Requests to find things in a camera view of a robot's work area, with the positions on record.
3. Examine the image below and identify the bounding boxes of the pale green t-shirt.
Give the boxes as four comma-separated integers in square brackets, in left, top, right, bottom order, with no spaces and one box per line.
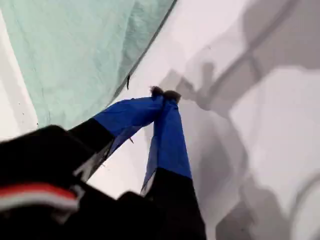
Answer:
[0,0,178,130]

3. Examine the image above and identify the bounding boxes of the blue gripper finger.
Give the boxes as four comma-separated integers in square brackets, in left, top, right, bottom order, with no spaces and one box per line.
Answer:
[68,86,165,181]
[140,90,208,240]

